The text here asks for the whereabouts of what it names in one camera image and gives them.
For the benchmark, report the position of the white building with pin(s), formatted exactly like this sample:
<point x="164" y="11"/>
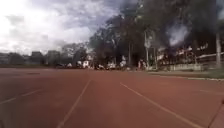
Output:
<point x="84" y="64"/>

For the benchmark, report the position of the thin pole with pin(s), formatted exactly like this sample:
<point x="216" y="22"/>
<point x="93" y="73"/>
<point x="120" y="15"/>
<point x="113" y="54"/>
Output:
<point x="147" y="55"/>

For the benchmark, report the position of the stand of tall dark trees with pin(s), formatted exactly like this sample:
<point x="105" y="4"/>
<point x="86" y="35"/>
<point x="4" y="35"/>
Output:
<point x="133" y="30"/>

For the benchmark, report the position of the red running track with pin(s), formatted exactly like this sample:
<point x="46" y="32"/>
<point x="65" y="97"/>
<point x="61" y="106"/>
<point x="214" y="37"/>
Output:
<point x="106" y="106"/>

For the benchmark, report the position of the row of trees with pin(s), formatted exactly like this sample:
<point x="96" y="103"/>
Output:
<point x="38" y="57"/>

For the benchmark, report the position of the grass strip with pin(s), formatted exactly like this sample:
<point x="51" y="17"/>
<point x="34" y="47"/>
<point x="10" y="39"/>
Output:
<point x="213" y="74"/>

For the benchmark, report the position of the thick pale pole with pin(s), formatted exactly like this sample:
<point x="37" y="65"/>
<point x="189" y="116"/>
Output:
<point x="218" y="50"/>

